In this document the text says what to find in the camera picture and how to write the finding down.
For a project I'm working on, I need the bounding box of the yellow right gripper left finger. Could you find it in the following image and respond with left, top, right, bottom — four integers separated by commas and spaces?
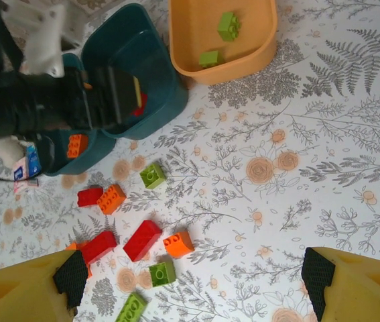
0, 250, 89, 322

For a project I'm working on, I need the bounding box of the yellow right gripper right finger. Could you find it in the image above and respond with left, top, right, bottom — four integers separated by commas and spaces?
302, 247, 380, 322

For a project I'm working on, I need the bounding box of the long red lego brick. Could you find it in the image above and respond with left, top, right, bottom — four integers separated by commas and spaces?
129, 92, 149, 117
80, 230, 118, 266
123, 219, 163, 262

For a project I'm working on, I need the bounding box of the orange sloped lego brick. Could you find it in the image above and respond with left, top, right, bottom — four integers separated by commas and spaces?
64, 241, 93, 279

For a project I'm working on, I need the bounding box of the small green lego brick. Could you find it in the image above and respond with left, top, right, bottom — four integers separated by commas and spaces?
198, 50, 224, 69

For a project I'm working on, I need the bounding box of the long green lego brick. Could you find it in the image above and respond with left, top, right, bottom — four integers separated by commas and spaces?
115, 291, 148, 322

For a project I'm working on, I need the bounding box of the teal plastic container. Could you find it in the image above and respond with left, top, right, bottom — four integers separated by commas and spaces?
42, 53, 117, 177
81, 3, 190, 141

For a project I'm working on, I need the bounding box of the small blue white carton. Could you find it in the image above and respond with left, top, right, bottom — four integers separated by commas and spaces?
11, 142, 43, 195

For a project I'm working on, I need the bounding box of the orange plastic container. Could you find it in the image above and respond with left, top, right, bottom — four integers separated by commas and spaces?
169, 0, 278, 85

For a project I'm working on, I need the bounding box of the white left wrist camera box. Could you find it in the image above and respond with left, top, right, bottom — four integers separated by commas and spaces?
1, 0, 68, 78

